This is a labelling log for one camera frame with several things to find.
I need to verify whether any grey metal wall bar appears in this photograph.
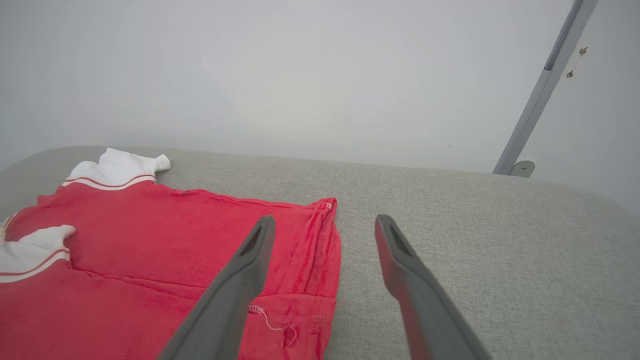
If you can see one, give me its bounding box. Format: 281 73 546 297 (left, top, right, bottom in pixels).
492 0 599 176

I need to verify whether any grey metal foot bracket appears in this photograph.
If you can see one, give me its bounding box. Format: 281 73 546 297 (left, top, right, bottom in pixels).
509 160 536 178

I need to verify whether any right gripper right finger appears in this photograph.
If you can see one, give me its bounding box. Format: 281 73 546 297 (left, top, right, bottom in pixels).
375 214 493 360

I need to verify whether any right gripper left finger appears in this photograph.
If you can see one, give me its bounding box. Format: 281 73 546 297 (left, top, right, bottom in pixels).
157 215 277 360

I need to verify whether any red and white jersey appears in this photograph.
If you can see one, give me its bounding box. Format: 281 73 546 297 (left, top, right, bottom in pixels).
0 147 342 360

